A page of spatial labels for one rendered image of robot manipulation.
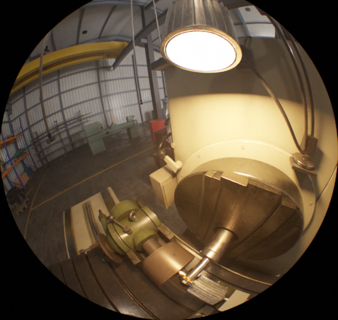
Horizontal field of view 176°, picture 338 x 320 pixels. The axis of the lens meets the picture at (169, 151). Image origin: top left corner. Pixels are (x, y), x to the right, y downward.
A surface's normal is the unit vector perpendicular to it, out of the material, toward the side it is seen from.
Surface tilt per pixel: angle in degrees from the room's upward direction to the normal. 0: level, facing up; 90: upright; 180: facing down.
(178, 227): 0
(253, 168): 2
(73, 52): 90
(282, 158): 90
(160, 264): 13
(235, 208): 90
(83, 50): 90
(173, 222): 0
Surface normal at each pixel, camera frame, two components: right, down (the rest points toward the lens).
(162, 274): -0.45, -0.60
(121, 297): -0.12, -0.89
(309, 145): -0.72, 0.39
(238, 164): -0.27, -0.92
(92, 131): 0.68, 0.25
